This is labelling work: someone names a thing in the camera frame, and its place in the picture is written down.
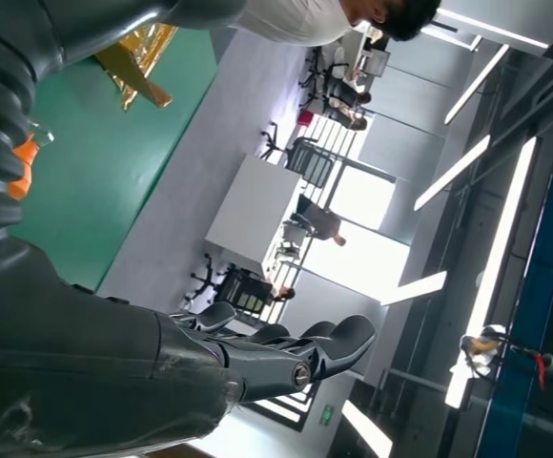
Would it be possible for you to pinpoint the green table mat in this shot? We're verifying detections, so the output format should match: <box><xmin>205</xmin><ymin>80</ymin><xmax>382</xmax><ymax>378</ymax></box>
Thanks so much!
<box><xmin>8</xmin><ymin>28</ymin><xmax>219</xmax><ymax>292</ymax></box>

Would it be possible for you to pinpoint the black mesh office chair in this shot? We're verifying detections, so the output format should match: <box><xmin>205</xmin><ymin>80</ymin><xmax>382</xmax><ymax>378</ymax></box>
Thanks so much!
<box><xmin>260</xmin><ymin>121</ymin><xmax>336</xmax><ymax>190</ymax></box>
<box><xmin>189</xmin><ymin>254</ymin><xmax>275</xmax><ymax>318</ymax></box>

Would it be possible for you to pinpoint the seated background person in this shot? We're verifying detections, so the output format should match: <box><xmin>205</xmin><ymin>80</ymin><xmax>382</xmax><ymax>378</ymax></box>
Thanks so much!
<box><xmin>292</xmin><ymin>194</ymin><xmax>348</xmax><ymax>248</ymax></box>
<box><xmin>267</xmin><ymin>285</ymin><xmax>296</xmax><ymax>304</ymax></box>
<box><xmin>324</xmin><ymin>80</ymin><xmax>373</xmax><ymax>132</ymax></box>

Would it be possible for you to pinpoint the white office desk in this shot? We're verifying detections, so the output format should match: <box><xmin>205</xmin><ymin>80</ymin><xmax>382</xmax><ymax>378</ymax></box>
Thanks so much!
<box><xmin>204</xmin><ymin>155</ymin><xmax>303</xmax><ymax>274</ymax></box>

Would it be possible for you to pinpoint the yellow plastic-wrapped box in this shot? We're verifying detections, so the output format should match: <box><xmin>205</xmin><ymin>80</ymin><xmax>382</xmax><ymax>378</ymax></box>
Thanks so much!
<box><xmin>94</xmin><ymin>23</ymin><xmax>178</xmax><ymax>113</ymax></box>

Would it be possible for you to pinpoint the long ceiling light strip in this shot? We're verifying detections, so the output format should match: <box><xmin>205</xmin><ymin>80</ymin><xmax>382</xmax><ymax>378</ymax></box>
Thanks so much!
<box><xmin>413</xmin><ymin>134</ymin><xmax>492</xmax><ymax>213</ymax></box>
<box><xmin>379</xmin><ymin>271</ymin><xmax>449</xmax><ymax>308</ymax></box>
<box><xmin>340</xmin><ymin>399</ymin><xmax>394</xmax><ymax>458</ymax></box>
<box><xmin>444</xmin><ymin>135</ymin><xmax>538</xmax><ymax>411</ymax></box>
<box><xmin>435</xmin><ymin>7</ymin><xmax>550</xmax><ymax>52</ymax></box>
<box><xmin>444</xmin><ymin>43</ymin><xmax>511</xmax><ymax>126</ymax></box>

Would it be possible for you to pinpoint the person in white shirt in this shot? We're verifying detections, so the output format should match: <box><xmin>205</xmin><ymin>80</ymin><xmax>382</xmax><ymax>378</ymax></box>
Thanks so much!
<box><xmin>229</xmin><ymin>0</ymin><xmax>443</xmax><ymax>47</ymax></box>

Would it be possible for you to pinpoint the blue steel column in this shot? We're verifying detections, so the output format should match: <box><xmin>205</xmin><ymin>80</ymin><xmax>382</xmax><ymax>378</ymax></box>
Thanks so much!
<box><xmin>475</xmin><ymin>74</ymin><xmax>553</xmax><ymax>458</ymax></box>

